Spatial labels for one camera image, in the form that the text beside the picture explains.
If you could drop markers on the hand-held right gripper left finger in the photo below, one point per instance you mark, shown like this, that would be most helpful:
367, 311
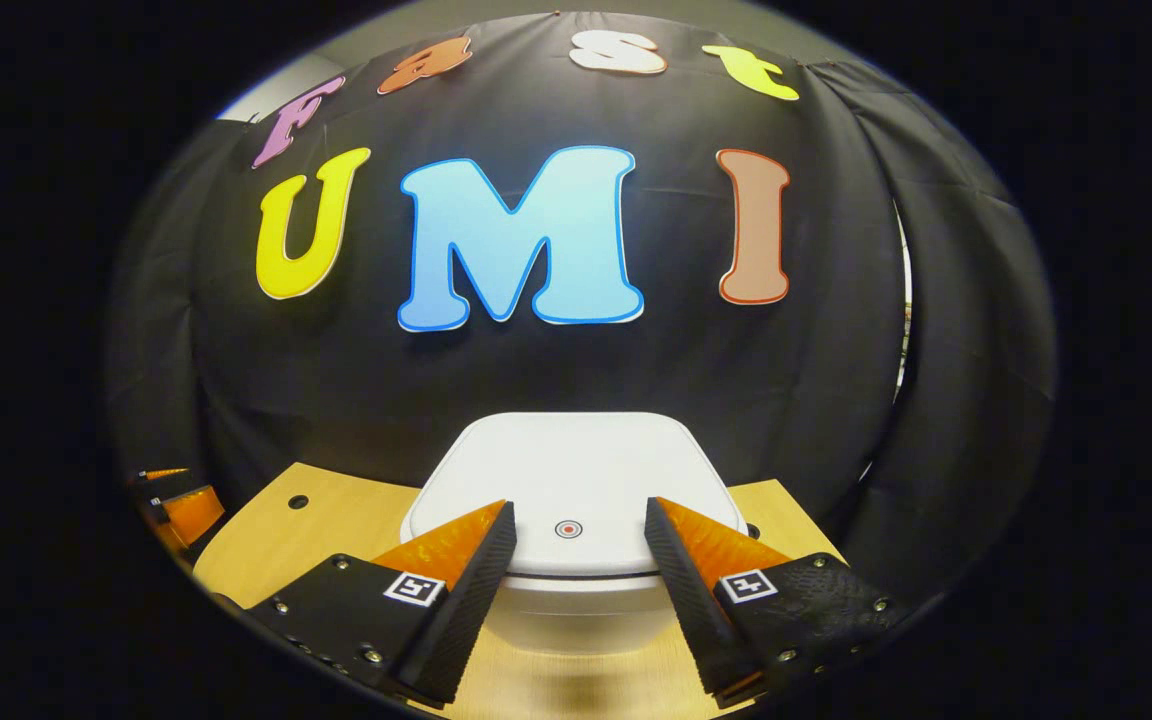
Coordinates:
461, 620

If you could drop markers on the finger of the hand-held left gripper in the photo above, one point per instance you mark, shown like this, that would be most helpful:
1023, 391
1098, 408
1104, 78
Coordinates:
166, 483
191, 518

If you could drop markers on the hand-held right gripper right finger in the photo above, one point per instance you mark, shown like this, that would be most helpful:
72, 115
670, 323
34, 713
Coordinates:
701, 620

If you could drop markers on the white desktop garbage bin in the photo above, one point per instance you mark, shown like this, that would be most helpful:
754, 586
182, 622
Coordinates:
576, 470

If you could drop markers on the wooden desktop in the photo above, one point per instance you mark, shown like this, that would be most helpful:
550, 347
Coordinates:
356, 510

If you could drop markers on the black backdrop cloth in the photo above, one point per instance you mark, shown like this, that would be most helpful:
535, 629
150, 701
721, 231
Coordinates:
836, 400

